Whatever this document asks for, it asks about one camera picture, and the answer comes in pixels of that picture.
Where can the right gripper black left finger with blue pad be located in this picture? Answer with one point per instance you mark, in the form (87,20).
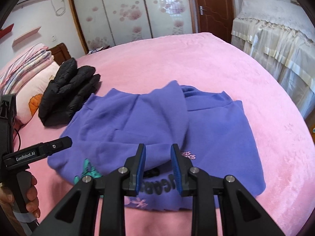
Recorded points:
(76,213)

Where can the beige wall shelf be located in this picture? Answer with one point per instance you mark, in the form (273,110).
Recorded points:
(25,36)

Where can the purple hoodie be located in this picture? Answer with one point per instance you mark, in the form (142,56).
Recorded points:
(210,129)

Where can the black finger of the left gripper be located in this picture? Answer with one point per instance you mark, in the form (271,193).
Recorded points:
(54,146)

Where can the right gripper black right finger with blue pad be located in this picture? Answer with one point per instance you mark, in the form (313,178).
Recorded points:
(240,213)

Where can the floral sliding wardrobe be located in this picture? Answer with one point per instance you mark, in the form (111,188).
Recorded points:
(102,23)

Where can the folded pink striped blankets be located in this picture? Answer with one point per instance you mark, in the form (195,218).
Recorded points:
(24,67)

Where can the brown wooden headboard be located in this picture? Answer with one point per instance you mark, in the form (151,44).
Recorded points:
(60,53)

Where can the brown wooden door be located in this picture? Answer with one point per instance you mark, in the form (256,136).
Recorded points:
(216,17)

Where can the cream lace-covered furniture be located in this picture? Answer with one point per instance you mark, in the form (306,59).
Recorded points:
(280,37)

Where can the pink pillow with orange print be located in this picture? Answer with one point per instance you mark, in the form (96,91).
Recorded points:
(29,97)

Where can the red wall shelf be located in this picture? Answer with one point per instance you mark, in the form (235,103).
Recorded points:
(6,30)

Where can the person's left hand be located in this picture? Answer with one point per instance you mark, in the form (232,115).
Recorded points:
(32,205)

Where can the black puffer jacket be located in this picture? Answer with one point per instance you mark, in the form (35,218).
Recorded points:
(67,92)

